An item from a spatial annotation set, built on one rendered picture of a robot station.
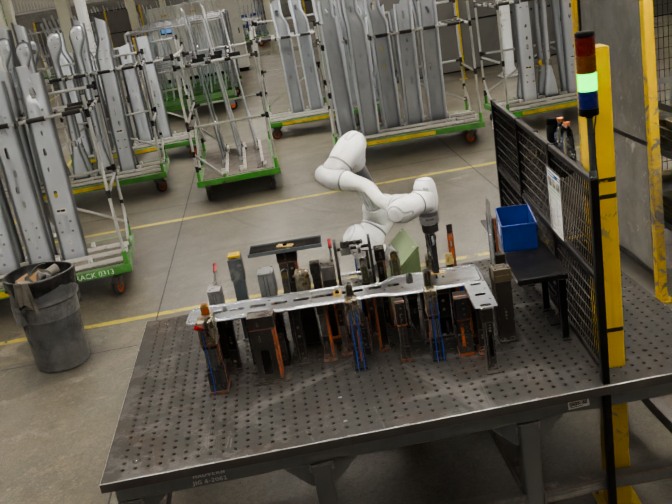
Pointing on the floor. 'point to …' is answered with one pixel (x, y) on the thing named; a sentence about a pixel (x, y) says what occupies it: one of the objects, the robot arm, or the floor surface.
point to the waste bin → (49, 313)
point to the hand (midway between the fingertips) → (435, 264)
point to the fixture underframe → (333, 462)
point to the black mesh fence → (561, 241)
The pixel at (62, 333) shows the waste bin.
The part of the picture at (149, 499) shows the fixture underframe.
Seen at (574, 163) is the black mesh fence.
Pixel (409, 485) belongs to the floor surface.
